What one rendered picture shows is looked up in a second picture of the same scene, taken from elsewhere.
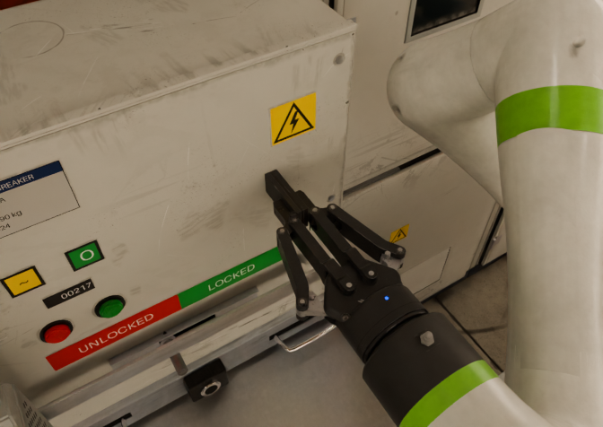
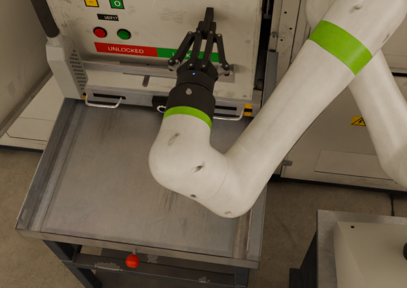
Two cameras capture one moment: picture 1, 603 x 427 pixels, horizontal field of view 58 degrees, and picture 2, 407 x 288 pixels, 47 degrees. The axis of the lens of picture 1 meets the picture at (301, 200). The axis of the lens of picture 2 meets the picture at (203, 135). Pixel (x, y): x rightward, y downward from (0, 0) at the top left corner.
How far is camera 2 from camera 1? 0.58 m
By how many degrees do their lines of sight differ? 27
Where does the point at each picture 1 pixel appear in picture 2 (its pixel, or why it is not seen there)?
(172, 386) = (147, 97)
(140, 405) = (130, 96)
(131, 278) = (135, 26)
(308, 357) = (219, 128)
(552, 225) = (285, 87)
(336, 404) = not seen: hidden behind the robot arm
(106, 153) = not seen: outside the picture
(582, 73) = (347, 23)
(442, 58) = not seen: outside the picture
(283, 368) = not seen: hidden behind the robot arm
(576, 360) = (252, 145)
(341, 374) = (227, 145)
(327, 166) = (244, 20)
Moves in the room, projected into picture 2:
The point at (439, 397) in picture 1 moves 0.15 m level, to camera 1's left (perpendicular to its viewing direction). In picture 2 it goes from (173, 110) to (115, 71)
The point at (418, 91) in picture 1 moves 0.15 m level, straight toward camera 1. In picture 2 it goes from (311, 4) to (255, 35)
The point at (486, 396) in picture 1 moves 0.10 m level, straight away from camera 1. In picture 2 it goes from (187, 119) to (243, 110)
